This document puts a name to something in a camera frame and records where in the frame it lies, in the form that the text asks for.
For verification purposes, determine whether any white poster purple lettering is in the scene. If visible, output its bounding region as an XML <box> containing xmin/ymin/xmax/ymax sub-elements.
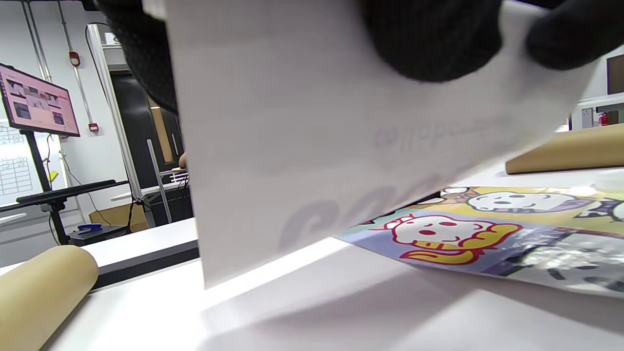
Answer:
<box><xmin>163</xmin><ymin>0</ymin><xmax>601</xmax><ymax>289</ymax></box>

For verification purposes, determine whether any person's left hand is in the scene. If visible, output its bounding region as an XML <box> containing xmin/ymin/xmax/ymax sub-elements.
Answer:
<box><xmin>95</xmin><ymin>0</ymin><xmax>624</xmax><ymax>115</ymax></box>

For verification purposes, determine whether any white plastic tube cap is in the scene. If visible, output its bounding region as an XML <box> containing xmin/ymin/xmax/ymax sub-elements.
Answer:
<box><xmin>592</xmin><ymin>172</ymin><xmax>624</xmax><ymax>193</ymax></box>

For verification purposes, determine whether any black rectangular bar weight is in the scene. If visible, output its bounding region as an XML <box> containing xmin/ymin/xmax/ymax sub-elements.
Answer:
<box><xmin>90</xmin><ymin>240</ymin><xmax>200</xmax><ymax>291</ymax></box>

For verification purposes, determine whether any brown board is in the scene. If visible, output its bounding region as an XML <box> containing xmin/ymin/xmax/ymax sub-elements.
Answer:
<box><xmin>607</xmin><ymin>53</ymin><xmax>624</xmax><ymax>96</ymax></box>

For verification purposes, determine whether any brown cardboard mailing tube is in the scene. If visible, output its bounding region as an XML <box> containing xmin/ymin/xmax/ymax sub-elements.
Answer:
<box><xmin>0</xmin><ymin>245</ymin><xmax>99</xmax><ymax>351</ymax></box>
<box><xmin>506</xmin><ymin>124</ymin><xmax>624</xmax><ymax>175</ymax></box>

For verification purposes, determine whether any black screen stand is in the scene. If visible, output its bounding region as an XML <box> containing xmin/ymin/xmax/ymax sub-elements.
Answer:
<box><xmin>0</xmin><ymin>131</ymin><xmax>130</xmax><ymax>245</ymax></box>

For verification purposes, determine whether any aluminium frame pole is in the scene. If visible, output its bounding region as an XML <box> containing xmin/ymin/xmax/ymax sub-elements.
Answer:
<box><xmin>87</xmin><ymin>23</ymin><xmax>172</xmax><ymax>227</ymax></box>

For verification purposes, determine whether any flat display screen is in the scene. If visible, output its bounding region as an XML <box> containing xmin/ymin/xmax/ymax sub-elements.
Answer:
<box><xmin>0</xmin><ymin>63</ymin><xmax>81</xmax><ymax>137</ymax></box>

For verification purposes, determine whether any cardboard box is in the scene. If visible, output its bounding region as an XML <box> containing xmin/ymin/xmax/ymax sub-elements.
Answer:
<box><xmin>89</xmin><ymin>202</ymin><xmax>149</xmax><ymax>234</ymax></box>

